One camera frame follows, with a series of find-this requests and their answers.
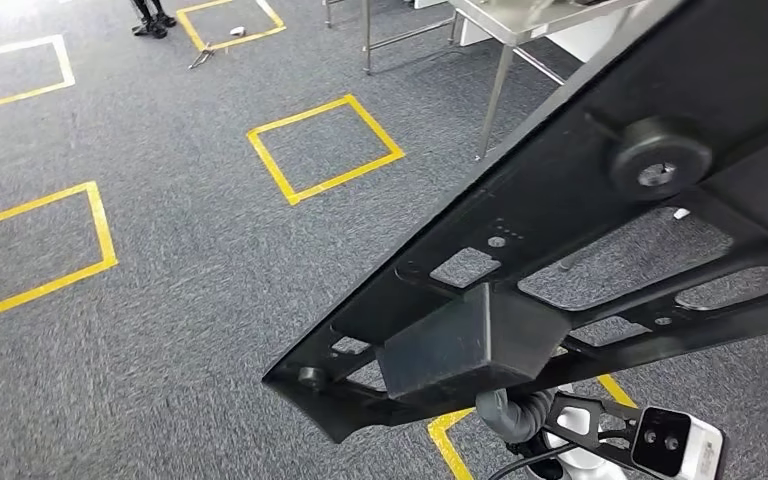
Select stainless steel table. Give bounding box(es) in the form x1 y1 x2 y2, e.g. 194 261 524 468
446 0 650 160
322 0 459 75

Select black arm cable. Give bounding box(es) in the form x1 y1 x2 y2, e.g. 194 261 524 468
487 430 630 480

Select white panel box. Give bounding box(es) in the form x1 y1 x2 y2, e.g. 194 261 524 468
546 13 624 64

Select black plastic frame part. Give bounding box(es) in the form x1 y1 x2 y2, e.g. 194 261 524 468
261 0 768 445

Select black stand legs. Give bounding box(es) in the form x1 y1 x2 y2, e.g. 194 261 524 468
130 0 178 40

